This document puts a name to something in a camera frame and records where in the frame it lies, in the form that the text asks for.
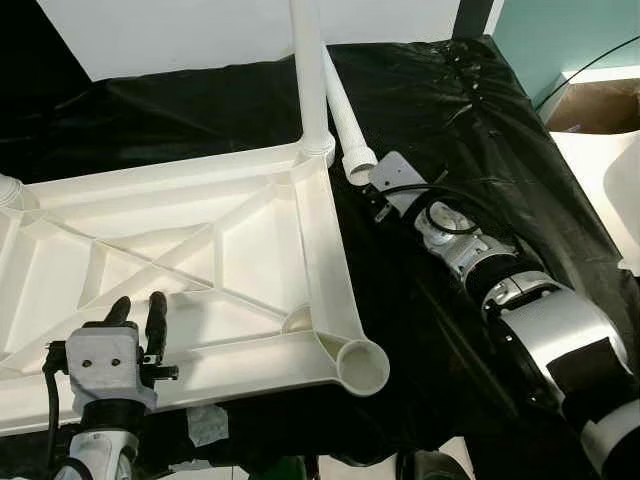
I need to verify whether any white plastic table top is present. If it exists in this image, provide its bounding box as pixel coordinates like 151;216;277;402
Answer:
0;135;391;438

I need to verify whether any crumpled grey tape piece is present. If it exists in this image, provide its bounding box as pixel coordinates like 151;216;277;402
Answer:
187;405;231;448

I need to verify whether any black table cloth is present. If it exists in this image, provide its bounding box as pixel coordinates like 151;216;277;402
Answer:
0;35;640;476

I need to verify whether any white shell chair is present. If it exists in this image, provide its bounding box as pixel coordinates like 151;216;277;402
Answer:
548;128;640;276

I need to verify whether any brown box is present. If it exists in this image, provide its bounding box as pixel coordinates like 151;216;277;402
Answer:
545;78;640;136

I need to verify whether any large white backdrop panel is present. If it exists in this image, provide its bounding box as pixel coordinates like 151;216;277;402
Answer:
38;0;461;83

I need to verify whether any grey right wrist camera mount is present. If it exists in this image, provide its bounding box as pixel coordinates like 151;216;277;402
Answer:
368;152;429;219

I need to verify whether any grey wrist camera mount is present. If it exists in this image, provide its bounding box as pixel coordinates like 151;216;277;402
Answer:
368;152;429;219
65;322;161;413

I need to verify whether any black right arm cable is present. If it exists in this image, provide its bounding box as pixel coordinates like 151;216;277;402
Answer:
378;183;481;236

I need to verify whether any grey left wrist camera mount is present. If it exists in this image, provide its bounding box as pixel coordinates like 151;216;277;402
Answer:
65;322;161;413

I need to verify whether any thin black wall cable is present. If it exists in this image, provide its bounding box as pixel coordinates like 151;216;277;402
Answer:
535;35;640;111

